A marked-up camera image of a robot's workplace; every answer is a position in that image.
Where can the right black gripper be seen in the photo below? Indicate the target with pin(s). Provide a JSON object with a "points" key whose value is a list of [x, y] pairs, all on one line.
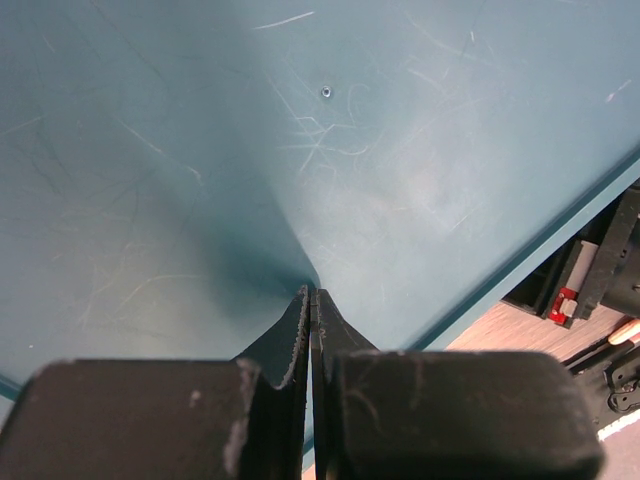
{"points": [[598, 266]]}

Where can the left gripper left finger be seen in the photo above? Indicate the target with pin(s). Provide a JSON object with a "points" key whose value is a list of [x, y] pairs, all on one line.
{"points": [[241, 418]]}

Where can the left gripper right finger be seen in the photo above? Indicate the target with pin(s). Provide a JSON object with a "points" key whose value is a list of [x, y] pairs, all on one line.
{"points": [[442, 414]]}

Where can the teal makeup drawer organizer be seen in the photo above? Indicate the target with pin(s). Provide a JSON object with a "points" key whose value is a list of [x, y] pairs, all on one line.
{"points": [[173, 171]]}

